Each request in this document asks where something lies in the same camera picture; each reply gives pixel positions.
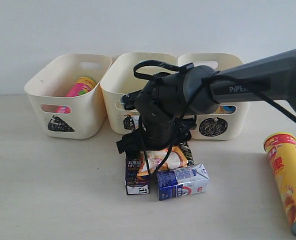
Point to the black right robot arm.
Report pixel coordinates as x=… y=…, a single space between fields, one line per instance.
x=271 y=79

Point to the orange instant noodle packet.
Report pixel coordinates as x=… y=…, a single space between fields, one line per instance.
x=180 y=156

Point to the cream bin with square mark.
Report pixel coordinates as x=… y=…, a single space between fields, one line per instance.
x=119 y=80

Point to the cream bin with triangle mark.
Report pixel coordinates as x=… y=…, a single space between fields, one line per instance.
x=78 y=117

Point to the blue white milk carton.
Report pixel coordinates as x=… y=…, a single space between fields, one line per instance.
x=182 y=181

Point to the pink Lays chips can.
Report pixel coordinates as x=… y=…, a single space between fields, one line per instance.
x=82 y=86

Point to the purple juice carton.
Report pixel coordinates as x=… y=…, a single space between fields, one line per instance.
x=134 y=185

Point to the blue instant noodle packet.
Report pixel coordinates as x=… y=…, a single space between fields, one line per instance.
x=225 y=109

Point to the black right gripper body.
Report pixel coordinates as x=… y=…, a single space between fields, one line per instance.
x=160 y=123

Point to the cream bin with circle mark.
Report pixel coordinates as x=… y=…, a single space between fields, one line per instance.
x=217 y=126

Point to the yellow Lays chips can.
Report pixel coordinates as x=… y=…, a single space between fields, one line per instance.
x=280 y=149

